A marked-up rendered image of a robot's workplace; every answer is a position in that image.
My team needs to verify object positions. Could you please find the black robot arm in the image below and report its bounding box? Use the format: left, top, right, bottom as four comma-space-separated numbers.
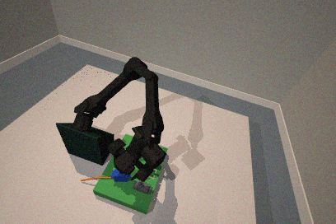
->
69, 57, 166, 175

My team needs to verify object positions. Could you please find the green flat panel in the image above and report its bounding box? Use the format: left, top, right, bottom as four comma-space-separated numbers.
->
93, 134, 165, 214

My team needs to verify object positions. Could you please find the blue micro servo with orange cable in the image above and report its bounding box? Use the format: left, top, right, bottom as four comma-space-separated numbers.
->
81, 170, 131, 182

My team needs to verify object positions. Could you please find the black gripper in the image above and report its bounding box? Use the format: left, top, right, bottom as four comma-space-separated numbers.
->
108, 138, 153, 182

